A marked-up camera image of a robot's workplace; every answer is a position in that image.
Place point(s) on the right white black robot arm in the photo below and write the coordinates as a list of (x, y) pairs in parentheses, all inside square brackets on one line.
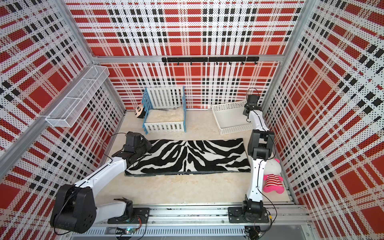
[(260, 149)]

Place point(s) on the white plastic basket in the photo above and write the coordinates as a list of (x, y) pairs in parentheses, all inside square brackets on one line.
[(230, 119)]

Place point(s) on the grey zebra plush pillowcase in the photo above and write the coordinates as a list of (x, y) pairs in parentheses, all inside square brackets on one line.
[(184, 157)]

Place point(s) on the white pink plush doll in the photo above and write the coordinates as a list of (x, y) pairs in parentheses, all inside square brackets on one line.
[(272, 177)]

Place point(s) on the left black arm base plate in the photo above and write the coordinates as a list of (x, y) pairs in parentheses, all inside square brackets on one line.
[(139, 216)]

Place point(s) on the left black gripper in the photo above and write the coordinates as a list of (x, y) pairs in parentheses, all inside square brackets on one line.
[(148, 145)]

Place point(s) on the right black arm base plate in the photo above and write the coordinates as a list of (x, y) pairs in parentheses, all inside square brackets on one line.
[(236, 215)]

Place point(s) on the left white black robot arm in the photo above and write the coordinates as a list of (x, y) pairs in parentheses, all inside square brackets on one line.
[(75, 209)]

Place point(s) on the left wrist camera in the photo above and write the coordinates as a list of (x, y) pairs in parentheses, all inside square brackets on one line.
[(133, 139)]

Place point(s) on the blue white toy crib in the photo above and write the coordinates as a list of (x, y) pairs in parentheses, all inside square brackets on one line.
[(166, 109)]

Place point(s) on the black hook rail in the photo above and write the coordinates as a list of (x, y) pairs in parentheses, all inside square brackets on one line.
[(209, 59)]

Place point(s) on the white wire mesh shelf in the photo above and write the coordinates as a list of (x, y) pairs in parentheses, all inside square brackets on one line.
[(67, 112)]

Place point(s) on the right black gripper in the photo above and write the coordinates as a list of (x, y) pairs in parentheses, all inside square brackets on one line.
[(245, 106)]

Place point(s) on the green circuit board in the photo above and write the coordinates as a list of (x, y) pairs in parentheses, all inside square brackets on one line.
[(125, 231)]

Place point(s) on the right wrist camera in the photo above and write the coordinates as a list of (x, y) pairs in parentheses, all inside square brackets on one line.
[(253, 100)]

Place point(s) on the panda plush toy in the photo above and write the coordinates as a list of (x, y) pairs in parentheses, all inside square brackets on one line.
[(140, 111)]

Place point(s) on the aluminium mounting rail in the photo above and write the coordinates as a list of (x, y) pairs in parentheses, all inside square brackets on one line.
[(287, 222)]

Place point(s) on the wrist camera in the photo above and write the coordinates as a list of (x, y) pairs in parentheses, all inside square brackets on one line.
[(133, 139), (253, 100)]

